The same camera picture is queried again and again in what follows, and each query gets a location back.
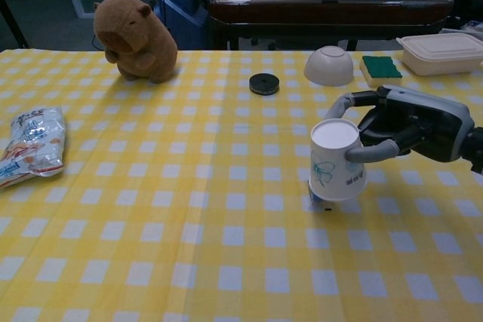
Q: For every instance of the white snack bag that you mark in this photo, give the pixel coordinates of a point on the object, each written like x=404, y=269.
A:
x=34, y=141

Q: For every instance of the blue chair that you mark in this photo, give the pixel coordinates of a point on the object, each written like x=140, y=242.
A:
x=185, y=5

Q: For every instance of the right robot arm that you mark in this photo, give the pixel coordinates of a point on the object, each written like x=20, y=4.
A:
x=474, y=148

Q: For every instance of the white paper cup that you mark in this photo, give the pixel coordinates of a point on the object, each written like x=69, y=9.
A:
x=332, y=141

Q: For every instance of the dark wood mahjong table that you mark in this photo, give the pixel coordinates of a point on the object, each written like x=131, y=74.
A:
x=328, y=9

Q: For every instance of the brown capybara plush toy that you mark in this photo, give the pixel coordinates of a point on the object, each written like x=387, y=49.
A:
x=139, y=35

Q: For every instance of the beige upturned bowl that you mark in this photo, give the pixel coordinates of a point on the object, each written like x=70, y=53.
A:
x=328, y=65

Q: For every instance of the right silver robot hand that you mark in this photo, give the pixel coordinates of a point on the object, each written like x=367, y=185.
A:
x=426, y=122

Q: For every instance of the black round disc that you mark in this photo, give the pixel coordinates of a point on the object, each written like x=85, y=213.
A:
x=264, y=83

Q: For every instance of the green yellow sponge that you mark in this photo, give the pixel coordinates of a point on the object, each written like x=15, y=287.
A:
x=381, y=67

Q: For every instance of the yellow white checkered tablecloth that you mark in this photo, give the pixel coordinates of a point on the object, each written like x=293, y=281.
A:
x=188, y=205

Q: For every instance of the beige lidded lunch box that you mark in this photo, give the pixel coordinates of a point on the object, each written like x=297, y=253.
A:
x=441, y=52

